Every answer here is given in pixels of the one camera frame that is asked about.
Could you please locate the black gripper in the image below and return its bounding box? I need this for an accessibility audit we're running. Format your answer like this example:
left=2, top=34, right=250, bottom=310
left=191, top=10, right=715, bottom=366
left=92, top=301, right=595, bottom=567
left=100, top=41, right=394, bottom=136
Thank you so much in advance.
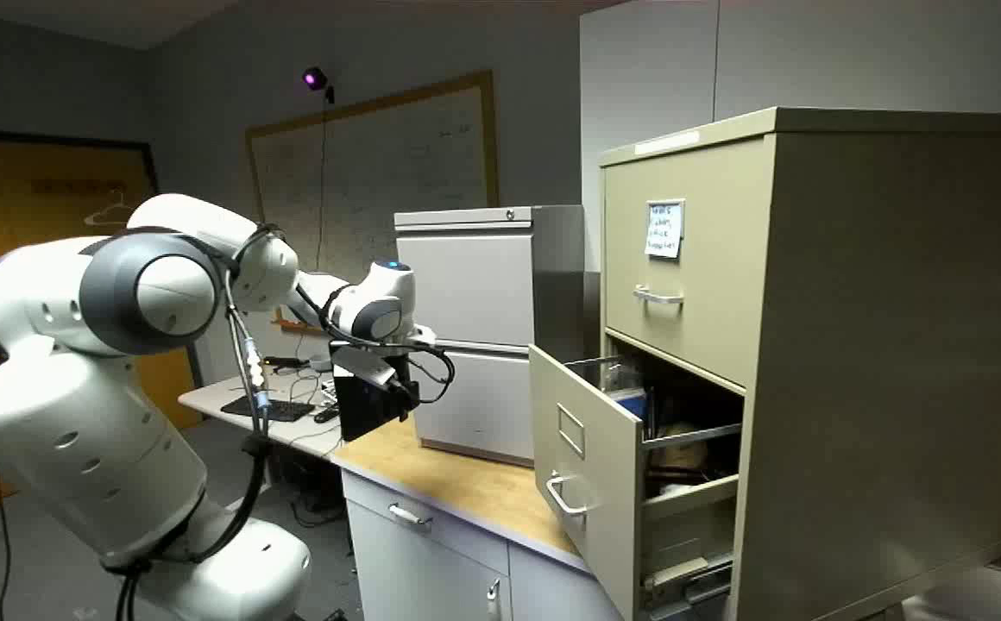
left=333, top=342, right=420, bottom=403

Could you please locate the beige file cabinet drawer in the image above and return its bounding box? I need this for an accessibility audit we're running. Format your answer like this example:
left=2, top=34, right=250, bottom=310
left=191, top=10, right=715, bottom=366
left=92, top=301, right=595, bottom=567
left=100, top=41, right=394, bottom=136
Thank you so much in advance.
left=528, top=342, right=745, bottom=621
left=598, top=136, right=781, bottom=398

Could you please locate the grey two-drawer file cabinet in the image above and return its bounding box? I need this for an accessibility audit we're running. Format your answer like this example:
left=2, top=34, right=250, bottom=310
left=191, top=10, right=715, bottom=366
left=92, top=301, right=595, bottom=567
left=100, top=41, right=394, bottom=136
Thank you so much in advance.
left=391, top=199, right=588, bottom=471

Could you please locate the wood-topped grey counter cabinet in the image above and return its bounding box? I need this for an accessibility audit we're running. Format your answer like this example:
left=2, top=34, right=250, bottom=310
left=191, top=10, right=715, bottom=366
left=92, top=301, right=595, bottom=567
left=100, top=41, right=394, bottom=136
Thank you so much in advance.
left=327, top=410, right=633, bottom=621

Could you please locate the beige file cabinet body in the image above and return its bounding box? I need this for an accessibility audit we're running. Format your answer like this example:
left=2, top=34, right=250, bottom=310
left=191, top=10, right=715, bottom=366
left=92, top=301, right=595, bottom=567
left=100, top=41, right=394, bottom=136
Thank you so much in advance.
left=598, top=105, right=1001, bottom=621

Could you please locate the black box computer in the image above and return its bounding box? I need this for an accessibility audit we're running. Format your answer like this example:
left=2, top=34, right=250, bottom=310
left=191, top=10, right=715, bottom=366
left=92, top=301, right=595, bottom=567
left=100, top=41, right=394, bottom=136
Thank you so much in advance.
left=334, top=391, right=420, bottom=447

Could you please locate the black keyboard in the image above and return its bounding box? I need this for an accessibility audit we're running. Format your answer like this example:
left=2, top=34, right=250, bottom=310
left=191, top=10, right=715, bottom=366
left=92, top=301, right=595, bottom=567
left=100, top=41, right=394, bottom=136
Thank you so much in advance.
left=216, top=395, right=319, bottom=425

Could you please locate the light grey desk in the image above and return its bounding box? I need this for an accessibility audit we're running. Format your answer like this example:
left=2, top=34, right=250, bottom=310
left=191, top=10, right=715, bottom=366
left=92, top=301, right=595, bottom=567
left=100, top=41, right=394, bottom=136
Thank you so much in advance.
left=176, top=364, right=349, bottom=466

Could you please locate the wood-framed whiteboard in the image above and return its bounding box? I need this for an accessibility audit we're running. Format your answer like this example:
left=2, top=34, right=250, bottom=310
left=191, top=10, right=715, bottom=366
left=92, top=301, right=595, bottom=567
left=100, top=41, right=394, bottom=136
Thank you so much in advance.
left=243, top=71, right=505, bottom=305

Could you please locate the white paper label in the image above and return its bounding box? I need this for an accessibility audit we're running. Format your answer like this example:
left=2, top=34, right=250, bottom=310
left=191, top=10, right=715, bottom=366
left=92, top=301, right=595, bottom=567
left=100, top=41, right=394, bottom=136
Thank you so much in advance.
left=641, top=197, right=689, bottom=266

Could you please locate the orange door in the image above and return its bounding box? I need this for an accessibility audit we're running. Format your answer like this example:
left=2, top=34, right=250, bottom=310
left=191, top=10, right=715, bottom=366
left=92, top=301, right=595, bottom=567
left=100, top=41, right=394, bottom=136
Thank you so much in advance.
left=0, top=124, right=208, bottom=524

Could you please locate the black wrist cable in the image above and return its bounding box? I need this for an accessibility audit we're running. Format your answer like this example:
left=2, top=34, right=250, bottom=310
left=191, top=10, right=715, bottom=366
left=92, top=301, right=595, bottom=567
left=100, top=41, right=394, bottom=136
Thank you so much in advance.
left=405, top=336, right=459, bottom=406

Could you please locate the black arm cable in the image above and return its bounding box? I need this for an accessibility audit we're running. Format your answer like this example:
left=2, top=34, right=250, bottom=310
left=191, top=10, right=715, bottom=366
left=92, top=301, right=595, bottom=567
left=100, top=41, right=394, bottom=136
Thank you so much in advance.
left=100, top=255, right=279, bottom=621

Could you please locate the camera with purple light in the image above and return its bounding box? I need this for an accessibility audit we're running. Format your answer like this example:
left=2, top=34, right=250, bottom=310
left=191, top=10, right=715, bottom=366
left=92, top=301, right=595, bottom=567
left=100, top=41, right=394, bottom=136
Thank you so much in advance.
left=296, top=63, right=341, bottom=106

